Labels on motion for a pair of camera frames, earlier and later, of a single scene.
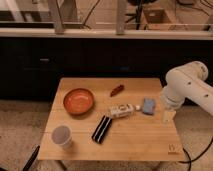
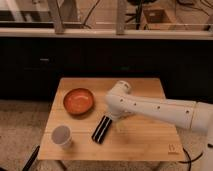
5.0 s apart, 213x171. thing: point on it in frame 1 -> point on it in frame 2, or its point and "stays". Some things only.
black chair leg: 36,148 stays
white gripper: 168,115 -> 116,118
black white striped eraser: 101,130 stays
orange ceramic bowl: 78,101 stays
